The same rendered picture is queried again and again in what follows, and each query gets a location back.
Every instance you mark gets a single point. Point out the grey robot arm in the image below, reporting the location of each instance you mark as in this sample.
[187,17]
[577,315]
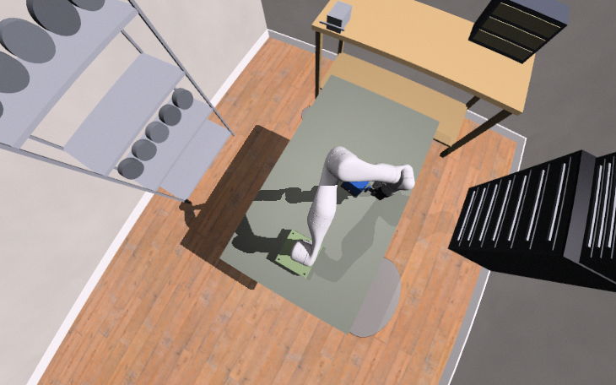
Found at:
[341,165]

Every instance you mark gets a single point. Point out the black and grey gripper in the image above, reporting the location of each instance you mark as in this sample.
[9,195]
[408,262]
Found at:
[382,191]

